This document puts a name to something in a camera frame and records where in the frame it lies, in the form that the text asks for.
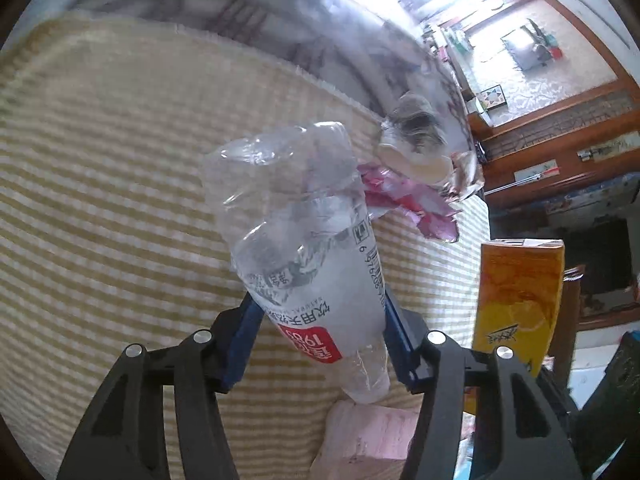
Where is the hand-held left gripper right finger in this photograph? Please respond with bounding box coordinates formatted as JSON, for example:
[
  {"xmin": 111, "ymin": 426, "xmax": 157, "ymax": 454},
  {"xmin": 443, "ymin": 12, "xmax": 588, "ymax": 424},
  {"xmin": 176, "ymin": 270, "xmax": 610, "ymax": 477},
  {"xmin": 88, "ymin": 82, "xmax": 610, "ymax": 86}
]
[{"xmin": 381, "ymin": 290, "xmax": 584, "ymax": 480}]

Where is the yellow striped towel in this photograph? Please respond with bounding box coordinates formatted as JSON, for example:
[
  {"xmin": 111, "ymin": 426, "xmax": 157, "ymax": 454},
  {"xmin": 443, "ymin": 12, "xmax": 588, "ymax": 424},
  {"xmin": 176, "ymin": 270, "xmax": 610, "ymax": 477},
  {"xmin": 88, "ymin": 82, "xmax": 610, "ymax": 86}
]
[{"xmin": 0, "ymin": 12, "xmax": 493, "ymax": 480}]

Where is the pink plastic wrapper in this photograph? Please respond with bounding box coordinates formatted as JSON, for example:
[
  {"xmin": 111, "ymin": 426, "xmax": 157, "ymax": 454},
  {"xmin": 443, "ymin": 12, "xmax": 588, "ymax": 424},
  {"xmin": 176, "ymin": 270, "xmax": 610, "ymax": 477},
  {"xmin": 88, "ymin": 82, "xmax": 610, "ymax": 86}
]
[{"xmin": 357, "ymin": 162, "xmax": 462, "ymax": 244}]

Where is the foil wrapper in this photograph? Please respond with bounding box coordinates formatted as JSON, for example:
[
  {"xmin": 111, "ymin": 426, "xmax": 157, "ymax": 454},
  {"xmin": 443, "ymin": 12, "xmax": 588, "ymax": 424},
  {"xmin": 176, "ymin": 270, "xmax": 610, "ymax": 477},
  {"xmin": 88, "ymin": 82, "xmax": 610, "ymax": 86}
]
[{"xmin": 377, "ymin": 94, "xmax": 453, "ymax": 161}]

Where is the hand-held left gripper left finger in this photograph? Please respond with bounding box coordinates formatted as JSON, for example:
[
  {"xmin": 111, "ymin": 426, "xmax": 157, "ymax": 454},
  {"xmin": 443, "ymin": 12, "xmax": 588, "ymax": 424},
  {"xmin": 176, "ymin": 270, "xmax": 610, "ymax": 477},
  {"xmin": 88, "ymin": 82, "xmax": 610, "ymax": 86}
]
[{"xmin": 56, "ymin": 291, "xmax": 265, "ymax": 480}]

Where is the pink tissue packet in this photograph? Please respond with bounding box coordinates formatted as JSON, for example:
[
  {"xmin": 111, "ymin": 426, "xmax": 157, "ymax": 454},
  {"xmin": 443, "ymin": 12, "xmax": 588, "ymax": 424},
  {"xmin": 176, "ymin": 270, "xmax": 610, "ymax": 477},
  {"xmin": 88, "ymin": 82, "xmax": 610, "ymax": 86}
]
[{"xmin": 312, "ymin": 400, "xmax": 422, "ymax": 480}]

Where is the cartoon print door curtain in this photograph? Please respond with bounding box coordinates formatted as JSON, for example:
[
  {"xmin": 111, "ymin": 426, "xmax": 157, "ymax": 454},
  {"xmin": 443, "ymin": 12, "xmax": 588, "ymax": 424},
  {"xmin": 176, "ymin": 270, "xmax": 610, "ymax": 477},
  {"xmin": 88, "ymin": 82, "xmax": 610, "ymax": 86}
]
[{"xmin": 542, "ymin": 172, "xmax": 640, "ymax": 217}]

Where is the grey patterned tablecloth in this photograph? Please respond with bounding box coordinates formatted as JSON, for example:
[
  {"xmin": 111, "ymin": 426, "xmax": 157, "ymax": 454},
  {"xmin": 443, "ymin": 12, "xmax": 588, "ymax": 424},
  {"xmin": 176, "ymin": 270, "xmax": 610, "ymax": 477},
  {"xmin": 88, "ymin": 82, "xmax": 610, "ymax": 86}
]
[{"xmin": 65, "ymin": 0, "xmax": 483, "ymax": 201}]

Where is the orange juice carton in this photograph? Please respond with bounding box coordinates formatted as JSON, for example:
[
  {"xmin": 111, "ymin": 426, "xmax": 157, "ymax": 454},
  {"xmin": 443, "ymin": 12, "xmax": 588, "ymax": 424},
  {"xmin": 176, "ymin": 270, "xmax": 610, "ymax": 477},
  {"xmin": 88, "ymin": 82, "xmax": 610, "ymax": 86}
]
[{"xmin": 472, "ymin": 239, "xmax": 566, "ymax": 381}]

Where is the small translucent container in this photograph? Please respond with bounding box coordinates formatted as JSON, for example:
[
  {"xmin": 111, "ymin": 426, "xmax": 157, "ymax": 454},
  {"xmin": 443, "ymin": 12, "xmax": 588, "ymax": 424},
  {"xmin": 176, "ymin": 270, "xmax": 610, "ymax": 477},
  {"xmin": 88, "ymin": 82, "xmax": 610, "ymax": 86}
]
[{"xmin": 377, "ymin": 141, "xmax": 453, "ymax": 186}]

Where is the wall television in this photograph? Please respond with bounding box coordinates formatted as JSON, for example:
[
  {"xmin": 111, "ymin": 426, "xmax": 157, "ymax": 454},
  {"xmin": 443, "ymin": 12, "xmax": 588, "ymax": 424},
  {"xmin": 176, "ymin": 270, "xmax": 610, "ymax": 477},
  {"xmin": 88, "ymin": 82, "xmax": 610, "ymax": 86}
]
[{"xmin": 502, "ymin": 19, "xmax": 551, "ymax": 68}]

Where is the hanging wall scroll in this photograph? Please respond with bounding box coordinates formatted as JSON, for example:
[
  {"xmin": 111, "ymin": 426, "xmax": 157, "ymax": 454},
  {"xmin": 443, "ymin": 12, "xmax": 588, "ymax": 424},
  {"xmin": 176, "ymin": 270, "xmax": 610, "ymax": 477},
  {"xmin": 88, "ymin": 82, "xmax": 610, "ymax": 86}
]
[{"xmin": 577, "ymin": 132, "xmax": 640, "ymax": 162}]

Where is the clear bottle with red label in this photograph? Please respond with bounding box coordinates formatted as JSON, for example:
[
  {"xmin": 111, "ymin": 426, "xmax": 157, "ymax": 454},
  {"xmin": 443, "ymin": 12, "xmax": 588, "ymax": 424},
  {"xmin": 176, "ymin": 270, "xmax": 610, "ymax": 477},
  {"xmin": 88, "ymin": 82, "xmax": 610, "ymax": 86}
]
[{"xmin": 202, "ymin": 121, "xmax": 392, "ymax": 406}]

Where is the geometric pattern picture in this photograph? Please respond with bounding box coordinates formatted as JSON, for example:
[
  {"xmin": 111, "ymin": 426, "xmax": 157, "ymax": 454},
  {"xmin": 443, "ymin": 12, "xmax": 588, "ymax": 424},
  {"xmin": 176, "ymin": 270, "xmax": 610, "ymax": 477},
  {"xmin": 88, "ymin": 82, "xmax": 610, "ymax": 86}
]
[{"xmin": 475, "ymin": 87, "xmax": 508, "ymax": 113}]

